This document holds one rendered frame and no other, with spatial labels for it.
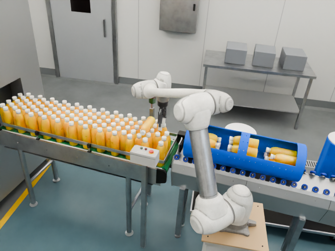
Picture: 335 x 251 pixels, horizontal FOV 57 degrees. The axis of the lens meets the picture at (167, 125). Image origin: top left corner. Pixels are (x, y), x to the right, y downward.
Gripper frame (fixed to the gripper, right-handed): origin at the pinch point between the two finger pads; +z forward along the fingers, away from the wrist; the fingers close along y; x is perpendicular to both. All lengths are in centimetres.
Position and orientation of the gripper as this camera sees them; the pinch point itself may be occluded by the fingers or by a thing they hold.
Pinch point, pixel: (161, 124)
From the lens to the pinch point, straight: 228.4
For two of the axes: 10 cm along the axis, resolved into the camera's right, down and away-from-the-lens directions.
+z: -0.5, 8.5, 5.2
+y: 2.9, -4.9, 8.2
